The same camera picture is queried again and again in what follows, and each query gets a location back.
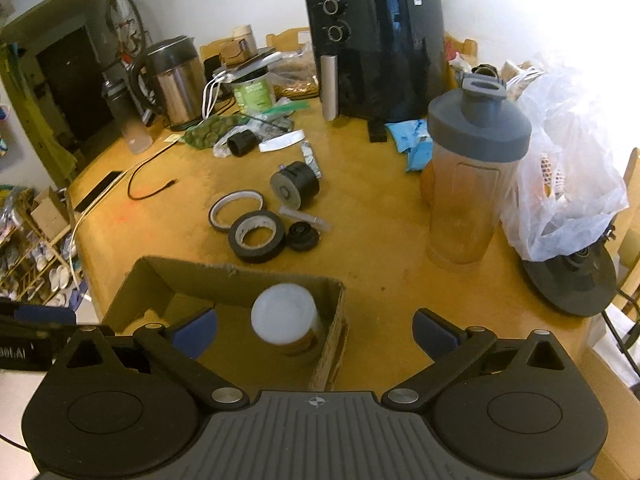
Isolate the black cable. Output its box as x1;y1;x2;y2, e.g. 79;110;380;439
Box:
127;150;177;200

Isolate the dark door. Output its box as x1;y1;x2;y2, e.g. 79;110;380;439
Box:
36;24;115;145

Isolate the white charging cable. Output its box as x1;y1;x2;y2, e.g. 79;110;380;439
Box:
201;71;237;122

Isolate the black round base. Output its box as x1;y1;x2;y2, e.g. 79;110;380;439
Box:
522;244;619;317

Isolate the green label canister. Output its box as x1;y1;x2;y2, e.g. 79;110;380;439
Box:
232;72;276;114

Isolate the clear plastic tube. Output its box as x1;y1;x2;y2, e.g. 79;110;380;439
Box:
278;205;332;234

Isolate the clear snack bag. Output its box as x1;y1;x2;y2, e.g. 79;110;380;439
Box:
272;51;321;100

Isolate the black cylinder roller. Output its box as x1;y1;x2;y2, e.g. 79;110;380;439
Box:
270;160;321;211

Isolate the green plastic strip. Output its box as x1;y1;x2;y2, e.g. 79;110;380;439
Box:
251;98;311;117

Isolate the shoe rack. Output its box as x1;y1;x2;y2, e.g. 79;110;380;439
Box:
0;186;83;307

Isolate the black pipe connector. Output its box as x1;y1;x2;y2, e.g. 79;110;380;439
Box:
228;129;259;157

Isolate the brown cardboard box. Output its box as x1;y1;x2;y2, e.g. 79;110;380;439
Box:
101;256;351;392

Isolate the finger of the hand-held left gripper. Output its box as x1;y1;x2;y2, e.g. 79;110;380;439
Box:
0;301;117;337

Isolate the brown tape roll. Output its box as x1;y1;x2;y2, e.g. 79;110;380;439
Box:
219;37;259;64

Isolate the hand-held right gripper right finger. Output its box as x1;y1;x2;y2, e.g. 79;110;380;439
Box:
382;308;583;408

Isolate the white plastic bag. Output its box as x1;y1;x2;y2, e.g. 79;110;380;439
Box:
500;51;630;262

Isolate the black air fryer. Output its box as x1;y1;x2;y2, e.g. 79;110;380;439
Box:
305;0;447;124

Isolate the silver stick packet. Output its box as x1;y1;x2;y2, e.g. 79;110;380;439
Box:
299;142;324;179

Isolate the steel electric kettle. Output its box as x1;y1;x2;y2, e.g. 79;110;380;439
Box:
144;35;206;129

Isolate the orange apple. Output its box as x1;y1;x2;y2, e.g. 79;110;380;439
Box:
419;167;437;206

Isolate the white flat board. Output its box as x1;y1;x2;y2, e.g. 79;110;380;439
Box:
212;47;281;84

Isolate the bicycle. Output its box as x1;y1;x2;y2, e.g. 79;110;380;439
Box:
106;0;153;63

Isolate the white curved band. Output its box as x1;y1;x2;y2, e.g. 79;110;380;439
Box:
258;129;306;154

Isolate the small black wheel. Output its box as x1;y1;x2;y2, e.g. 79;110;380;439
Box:
287;221;320;253

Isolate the clear water bottle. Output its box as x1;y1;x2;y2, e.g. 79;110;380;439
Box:
102;79;152;155

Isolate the green bag of nuts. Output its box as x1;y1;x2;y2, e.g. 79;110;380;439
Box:
184;114;247;150

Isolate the thin white tape ring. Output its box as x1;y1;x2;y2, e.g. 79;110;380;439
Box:
208;189;265;234

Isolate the black tape roll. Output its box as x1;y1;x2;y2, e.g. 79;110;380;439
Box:
228;211;287;264

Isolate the grey lid shaker bottle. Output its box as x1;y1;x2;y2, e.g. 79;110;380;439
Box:
425;73;532;266

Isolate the white lid jar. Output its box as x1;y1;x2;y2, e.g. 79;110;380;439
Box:
251;283;324;357

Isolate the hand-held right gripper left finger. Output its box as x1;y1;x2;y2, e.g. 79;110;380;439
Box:
47;308;251;408

